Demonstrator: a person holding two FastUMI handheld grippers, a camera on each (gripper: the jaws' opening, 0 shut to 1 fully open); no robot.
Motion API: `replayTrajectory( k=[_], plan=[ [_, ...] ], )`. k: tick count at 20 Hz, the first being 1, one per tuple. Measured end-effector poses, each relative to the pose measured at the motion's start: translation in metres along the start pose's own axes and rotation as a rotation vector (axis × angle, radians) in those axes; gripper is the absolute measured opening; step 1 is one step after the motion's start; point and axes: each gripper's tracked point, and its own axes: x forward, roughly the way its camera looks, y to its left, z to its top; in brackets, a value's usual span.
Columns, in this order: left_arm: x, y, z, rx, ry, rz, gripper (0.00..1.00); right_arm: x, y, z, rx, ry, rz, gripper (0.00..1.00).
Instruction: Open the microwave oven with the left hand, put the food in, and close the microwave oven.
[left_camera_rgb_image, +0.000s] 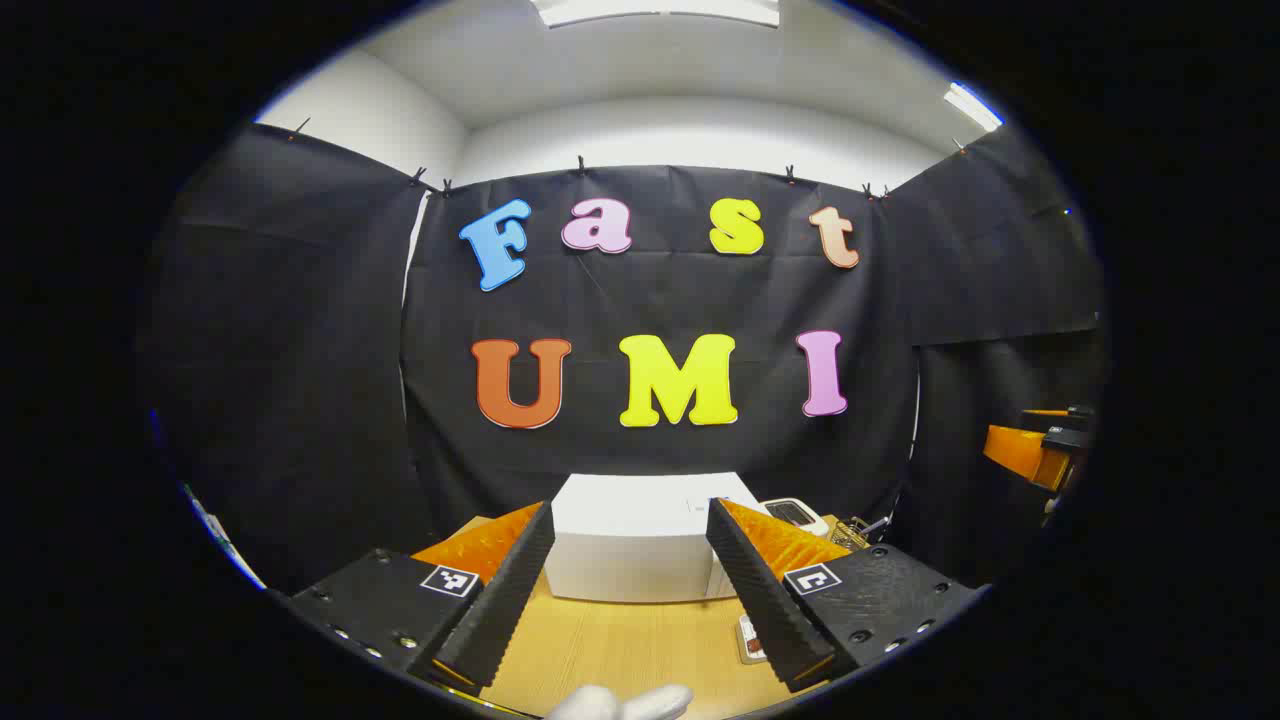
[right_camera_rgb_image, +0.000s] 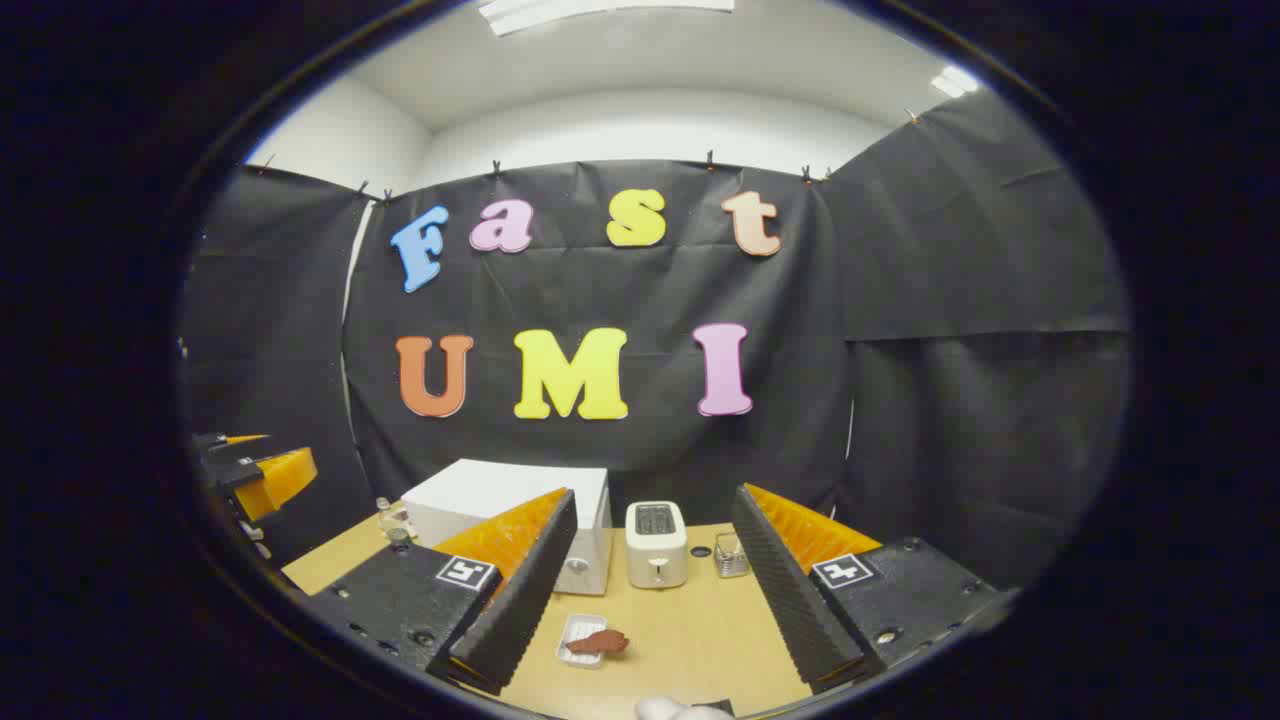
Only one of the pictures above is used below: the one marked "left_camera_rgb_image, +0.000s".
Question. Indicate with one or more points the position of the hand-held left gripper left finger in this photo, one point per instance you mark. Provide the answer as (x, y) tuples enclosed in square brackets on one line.
[(510, 590)]

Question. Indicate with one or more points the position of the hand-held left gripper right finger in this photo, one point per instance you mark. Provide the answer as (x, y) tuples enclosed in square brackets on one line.
[(760, 600)]

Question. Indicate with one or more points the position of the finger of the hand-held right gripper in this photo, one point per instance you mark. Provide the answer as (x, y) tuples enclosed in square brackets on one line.
[(1015, 452)]

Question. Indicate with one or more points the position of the white microwave oven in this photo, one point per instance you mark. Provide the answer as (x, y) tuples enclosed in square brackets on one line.
[(630, 545)]

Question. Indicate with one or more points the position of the white toaster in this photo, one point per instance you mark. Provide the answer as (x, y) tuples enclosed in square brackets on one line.
[(795, 514)]

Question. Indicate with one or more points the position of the black backdrop cloth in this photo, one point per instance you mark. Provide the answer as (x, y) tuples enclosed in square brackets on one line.
[(300, 350)]

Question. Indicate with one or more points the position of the ceiling light panel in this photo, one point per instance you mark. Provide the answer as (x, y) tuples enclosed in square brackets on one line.
[(972, 106), (655, 10)]

